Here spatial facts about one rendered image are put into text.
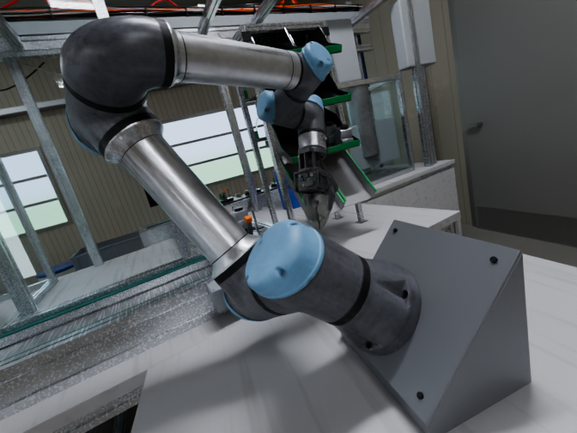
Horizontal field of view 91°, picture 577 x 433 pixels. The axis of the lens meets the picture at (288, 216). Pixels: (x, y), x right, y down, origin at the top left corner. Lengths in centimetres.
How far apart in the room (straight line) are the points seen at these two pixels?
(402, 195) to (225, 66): 172
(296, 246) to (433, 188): 204
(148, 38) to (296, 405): 58
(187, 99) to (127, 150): 413
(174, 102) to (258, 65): 410
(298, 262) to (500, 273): 25
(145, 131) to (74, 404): 56
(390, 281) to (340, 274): 9
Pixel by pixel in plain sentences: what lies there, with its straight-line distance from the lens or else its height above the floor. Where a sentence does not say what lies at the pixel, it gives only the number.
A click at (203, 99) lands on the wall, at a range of 467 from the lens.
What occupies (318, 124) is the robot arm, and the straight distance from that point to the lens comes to 80.
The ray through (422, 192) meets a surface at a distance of 227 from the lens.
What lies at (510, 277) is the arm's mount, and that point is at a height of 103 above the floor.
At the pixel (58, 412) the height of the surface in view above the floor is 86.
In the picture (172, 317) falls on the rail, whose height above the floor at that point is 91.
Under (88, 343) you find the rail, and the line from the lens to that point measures 83.
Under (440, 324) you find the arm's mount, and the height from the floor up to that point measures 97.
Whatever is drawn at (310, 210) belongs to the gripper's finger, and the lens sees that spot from 76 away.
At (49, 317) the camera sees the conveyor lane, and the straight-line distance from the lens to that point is 112.
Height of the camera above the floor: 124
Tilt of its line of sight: 13 degrees down
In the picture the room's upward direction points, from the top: 15 degrees counter-clockwise
